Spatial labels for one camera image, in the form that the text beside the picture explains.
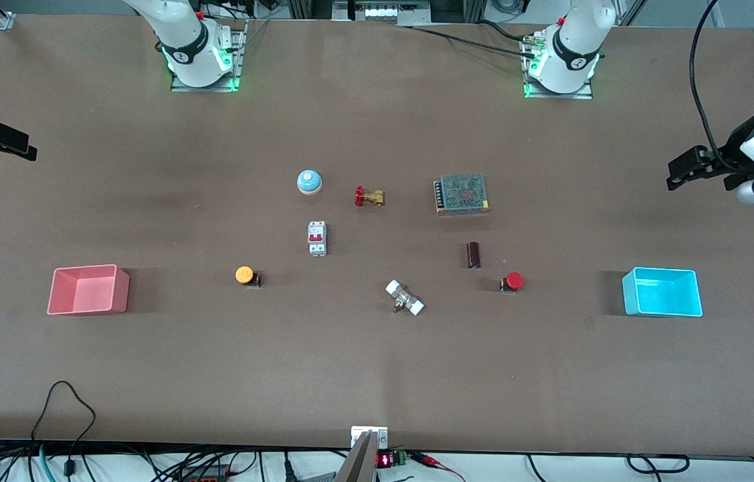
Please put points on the pink plastic box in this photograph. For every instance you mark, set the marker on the pink plastic box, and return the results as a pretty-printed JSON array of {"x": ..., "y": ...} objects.
[{"x": 85, "y": 294}]

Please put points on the yellow push button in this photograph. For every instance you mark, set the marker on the yellow push button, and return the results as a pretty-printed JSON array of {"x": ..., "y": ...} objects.
[{"x": 244, "y": 274}]

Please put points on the black orange power strip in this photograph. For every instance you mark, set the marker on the black orange power strip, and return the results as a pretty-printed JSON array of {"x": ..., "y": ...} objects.
[{"x": 206, "y": 474}]

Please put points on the red push button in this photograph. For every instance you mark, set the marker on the red push button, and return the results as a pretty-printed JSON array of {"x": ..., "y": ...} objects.
[{"x": 515, "y": 280}]

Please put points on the dark red cylinder capacitor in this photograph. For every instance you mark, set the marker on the dark red cylinder capacitor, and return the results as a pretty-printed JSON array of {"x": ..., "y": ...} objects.
[{"x": 474, "y": 255}]

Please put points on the red digit display module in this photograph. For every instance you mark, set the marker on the red digit display module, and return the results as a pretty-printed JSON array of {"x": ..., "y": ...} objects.
[{"x": 387, "y": 460}]

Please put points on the blue service bell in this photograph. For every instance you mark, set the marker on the blue service bell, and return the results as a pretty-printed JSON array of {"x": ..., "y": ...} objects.
[{"x": 309, "y": 181}]

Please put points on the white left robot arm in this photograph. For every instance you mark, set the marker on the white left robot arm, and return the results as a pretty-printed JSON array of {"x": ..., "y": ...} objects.
[{"x": 567, "y": 60}]

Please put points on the white circuit breaker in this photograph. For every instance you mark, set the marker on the white circuit breaker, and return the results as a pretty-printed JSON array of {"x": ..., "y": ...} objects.
[{"x": 317, "y": 238}]

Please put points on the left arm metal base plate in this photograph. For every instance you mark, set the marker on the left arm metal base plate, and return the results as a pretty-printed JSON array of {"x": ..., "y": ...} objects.
[{"x": 587, "y": 94}]

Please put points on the metal mesh power supply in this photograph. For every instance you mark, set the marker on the metal mesh power supply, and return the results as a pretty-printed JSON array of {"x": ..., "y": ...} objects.
[{"x": 463, "y": 193}]

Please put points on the metal fitting white caps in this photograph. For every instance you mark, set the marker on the metal fitting white caps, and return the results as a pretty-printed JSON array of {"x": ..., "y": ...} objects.
[{"x": 404, "y": 298}]

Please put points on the cyan plastic box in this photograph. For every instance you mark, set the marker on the cyan plastic box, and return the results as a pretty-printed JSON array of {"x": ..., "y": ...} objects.
[{"x": 664, "y": 294}]

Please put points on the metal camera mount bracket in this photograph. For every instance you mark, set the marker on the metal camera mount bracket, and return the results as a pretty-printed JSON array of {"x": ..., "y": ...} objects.
[{"x": 362, "y": 462}]

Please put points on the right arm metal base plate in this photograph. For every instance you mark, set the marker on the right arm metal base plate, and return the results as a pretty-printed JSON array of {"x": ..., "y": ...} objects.
[{"x": 237, "y": 53}]

